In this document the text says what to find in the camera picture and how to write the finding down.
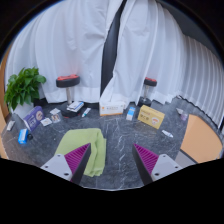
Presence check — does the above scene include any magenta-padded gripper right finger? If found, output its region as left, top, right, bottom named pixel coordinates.
left=131, top=143, right=184, bottom=186

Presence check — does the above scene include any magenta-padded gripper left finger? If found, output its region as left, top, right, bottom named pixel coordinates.
left=40, top=142, right=92, bottom=186

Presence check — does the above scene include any light green towel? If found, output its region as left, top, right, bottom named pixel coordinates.
left=54, top=127, right=108, bottom=178

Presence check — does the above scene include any small white packet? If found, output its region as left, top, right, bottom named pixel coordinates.
left=161, top=129, right=174, bottom=139

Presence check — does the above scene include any blister pack with brown pills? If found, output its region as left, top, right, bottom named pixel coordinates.
left=50, top=113, right=62, bottom=124

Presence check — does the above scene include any yellow cardboard box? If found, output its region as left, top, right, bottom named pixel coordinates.
left=137, top=104, right=166, bottom=130

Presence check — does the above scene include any purple cardboard box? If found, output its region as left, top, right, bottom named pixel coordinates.
left=23, top=105, right=45, bottom=133

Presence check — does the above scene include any small white and blue box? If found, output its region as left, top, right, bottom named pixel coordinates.
left=125, top=106, right=137, bottom=122

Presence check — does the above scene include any small white flat box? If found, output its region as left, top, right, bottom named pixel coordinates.
left=66, top=101, right=85, bottom=113

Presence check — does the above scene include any white tube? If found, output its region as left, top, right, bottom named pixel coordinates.
left=6, top=120, right=16, bottom=132

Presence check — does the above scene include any white and orange box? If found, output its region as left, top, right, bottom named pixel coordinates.
left=98, top=100, right=127, bottom=117

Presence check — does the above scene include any small black and red dumbbell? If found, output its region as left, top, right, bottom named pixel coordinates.
left=137, top=77, right=158, bottom=108

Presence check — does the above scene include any large black and red dumbbell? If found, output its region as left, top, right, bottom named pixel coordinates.
left=55, top=74, right=81, bottom=118

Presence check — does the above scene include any green plant in white pot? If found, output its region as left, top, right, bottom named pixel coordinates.
left=3, top=66, right=48, bottom=119

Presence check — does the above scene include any white curtain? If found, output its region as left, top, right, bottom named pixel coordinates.
left=99, top=0, right=224, bottom=128
left=4, top=0, right=124, bottom=104

